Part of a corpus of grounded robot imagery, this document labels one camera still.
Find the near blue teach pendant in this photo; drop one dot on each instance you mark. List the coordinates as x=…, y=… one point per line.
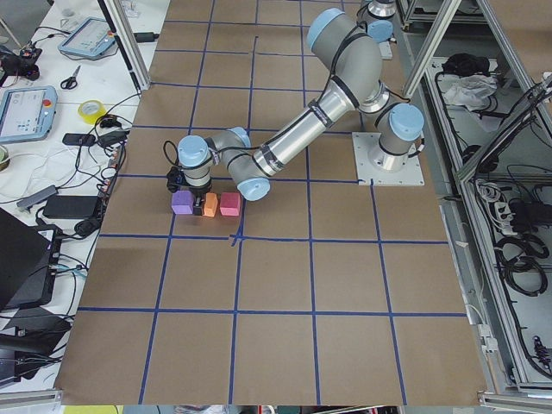
x=27, y=113

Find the yellow tape roll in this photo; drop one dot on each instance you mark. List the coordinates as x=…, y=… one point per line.
x=91, y=110

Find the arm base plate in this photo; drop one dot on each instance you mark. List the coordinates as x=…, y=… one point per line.
x=375, y=167
x=385, y=50

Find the far blue teach pendant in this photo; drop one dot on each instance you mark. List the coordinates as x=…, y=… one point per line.
x=90, y=40

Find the white crumpled cloth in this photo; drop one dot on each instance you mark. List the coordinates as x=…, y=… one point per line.
x=472, y=92

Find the blue teach pendant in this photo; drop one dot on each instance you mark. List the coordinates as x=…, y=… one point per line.
x=27, y=113
x=90, y=40

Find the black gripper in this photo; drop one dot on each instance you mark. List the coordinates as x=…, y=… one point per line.
x=198, y=191

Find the black smartphone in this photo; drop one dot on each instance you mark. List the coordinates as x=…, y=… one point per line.
x=78, y=139

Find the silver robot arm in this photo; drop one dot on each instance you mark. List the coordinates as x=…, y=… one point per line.
x=375, y=16
x=354, y=63

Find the black handled scissors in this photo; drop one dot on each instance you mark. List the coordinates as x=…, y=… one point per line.
x=70, y=82

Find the orange foam block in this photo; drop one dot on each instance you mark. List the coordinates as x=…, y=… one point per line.
x=210, y=204

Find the grey usb hub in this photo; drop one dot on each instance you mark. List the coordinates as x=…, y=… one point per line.
x=36, y=198

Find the purple foam block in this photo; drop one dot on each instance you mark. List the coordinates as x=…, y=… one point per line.
x=182, y=202

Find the black power adapter brick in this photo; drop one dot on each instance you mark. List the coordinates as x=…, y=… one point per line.
x=70, y=207

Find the pink foam block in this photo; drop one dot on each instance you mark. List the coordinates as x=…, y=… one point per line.
x=230, y=204

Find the black laptop computer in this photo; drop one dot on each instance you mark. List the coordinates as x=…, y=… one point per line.
x=28, y=255

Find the aluminium frame post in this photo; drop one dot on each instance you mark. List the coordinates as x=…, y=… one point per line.
x=138, y=67

